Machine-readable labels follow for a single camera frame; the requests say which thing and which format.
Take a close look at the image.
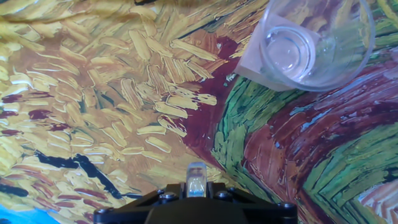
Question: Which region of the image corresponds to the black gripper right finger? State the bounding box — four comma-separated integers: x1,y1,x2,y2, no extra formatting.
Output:
207,182,299,224

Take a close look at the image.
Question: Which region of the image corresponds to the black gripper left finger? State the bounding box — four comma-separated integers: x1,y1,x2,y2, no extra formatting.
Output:
93,182,185,224

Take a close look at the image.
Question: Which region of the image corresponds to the empty clear plastic cup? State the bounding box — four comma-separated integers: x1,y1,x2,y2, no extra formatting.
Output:
259,0,376,93

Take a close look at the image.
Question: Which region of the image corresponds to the painted wheatfield tablecloth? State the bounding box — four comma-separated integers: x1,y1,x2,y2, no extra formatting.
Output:
0,0,398,224

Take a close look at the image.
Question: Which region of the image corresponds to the light wooden cube block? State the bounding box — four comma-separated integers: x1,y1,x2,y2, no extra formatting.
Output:
233,12,321,93

